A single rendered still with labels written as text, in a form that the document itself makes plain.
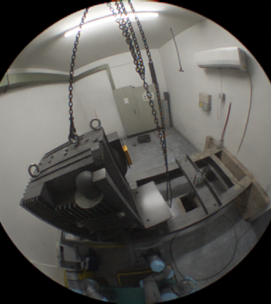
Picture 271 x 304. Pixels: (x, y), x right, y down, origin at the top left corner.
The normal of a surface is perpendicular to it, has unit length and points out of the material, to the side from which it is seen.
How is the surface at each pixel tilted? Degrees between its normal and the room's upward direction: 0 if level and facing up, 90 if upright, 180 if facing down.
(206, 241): 0
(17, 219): 90
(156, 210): 0
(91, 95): 90
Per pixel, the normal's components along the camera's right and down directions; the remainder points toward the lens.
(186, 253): -0.23, -0.77
